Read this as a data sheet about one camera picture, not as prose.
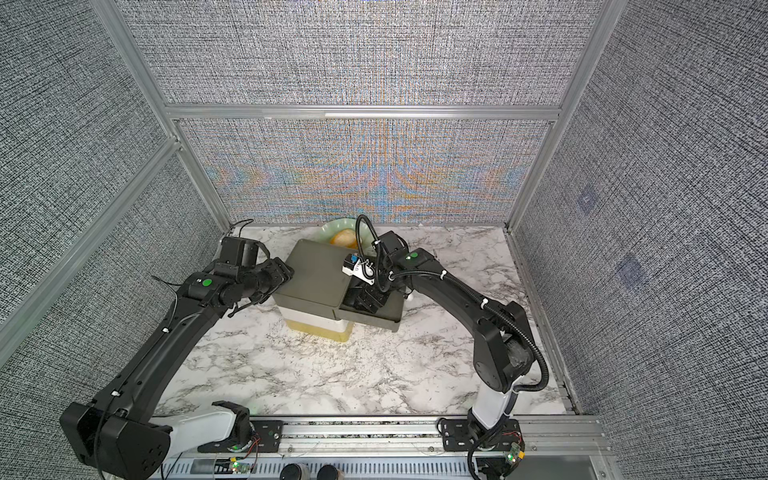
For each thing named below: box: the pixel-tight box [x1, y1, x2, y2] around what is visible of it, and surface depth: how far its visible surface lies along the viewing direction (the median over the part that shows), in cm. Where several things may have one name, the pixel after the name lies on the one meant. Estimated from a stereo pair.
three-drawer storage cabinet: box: [272, 239, 387, 342], surface depth 81 cm
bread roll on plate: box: [330, 228, 358, 249], surface depth 108 cm
